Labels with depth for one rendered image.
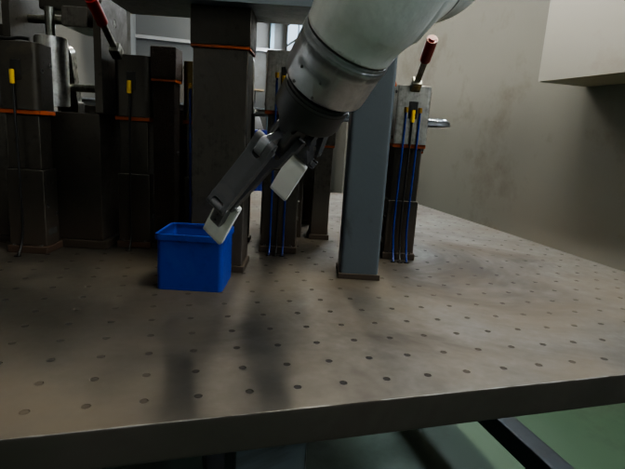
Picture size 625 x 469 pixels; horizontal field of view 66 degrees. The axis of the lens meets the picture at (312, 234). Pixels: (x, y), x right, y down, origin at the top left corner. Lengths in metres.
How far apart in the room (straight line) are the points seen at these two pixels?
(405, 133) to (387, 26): 0.61
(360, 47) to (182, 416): 0.36
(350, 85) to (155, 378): 0.35
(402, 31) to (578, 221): 2.85
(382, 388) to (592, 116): 2.81
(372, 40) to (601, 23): 2.45
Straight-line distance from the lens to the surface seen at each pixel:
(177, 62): 1.03
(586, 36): 2.90
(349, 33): 0.44
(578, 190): 3.24
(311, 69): 0.46
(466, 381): 0.58
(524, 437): 1.44
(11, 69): 1.03
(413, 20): 0.44
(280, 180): 0.68
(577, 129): 3.29
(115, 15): 1.11
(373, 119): 0.85
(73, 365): 0.59
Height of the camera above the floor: 0.96
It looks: 12 degrees down
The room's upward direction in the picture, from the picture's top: 4 degrees clockwise
